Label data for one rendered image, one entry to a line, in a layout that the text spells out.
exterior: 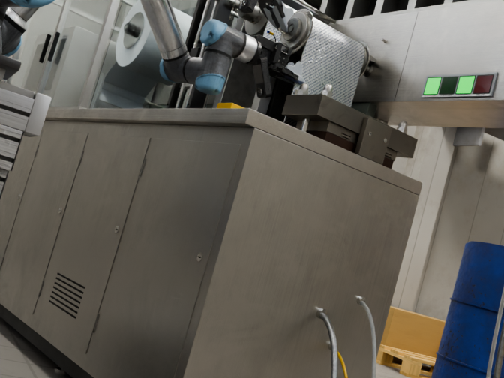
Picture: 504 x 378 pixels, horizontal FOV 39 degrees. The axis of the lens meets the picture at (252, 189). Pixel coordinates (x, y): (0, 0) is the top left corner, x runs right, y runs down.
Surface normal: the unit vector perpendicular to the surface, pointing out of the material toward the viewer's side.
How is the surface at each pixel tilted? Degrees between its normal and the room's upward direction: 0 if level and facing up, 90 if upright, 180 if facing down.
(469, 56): 90
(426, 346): 90
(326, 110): 90
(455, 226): 90
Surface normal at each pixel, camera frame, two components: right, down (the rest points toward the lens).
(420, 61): -0.78, -0.27
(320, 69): 0.57, 0.09
